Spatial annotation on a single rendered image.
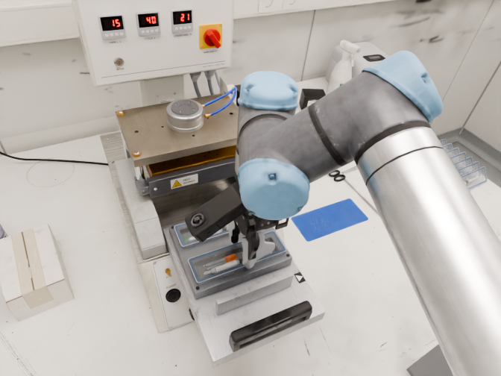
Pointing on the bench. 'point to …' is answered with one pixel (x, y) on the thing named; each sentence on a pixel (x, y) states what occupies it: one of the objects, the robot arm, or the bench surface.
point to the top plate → (179, 127)
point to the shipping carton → (33, 273)
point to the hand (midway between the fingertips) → (238, 253)
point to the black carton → (308, 95)
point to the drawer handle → (269, 324)
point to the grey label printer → (361, 60)
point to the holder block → (227, 274)
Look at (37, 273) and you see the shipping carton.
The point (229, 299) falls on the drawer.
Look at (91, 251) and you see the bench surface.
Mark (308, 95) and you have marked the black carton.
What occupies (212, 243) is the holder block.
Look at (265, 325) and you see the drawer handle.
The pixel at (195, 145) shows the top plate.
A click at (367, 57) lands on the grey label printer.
